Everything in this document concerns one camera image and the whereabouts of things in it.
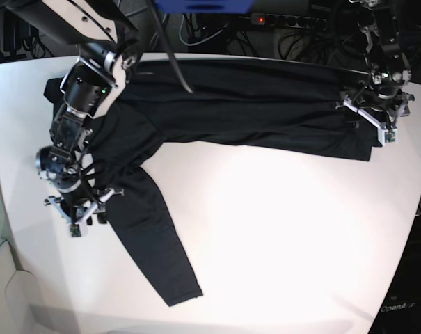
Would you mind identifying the black OpenArm base box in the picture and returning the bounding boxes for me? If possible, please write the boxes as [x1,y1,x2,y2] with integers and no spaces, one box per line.
[369,216,421,333]

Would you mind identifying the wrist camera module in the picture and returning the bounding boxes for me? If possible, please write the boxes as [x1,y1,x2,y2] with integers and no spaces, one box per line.
[377,128,398,146]
[67,223,88,238]

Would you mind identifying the blue box at top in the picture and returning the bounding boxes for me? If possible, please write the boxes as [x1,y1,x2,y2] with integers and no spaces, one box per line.
[155,0,254,14]

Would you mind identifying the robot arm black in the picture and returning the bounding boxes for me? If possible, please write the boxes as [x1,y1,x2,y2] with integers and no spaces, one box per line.
[0,1,370,242]
[86,35,408,231]

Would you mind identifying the black power strip red switch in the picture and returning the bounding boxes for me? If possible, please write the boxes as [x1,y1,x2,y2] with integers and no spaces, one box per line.
[250,13,328,31]

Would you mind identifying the white cable on floor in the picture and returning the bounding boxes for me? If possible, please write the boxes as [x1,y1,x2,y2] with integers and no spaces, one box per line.
[149,13,228,48]

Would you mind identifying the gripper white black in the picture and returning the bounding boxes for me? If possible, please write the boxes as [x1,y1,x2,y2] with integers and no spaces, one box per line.
[336,90,415,146]
[44,188,124,237]

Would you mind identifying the dark navy long-sleeve shirt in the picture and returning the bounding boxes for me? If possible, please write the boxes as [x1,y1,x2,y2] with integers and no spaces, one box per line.
[42,59,380,308]

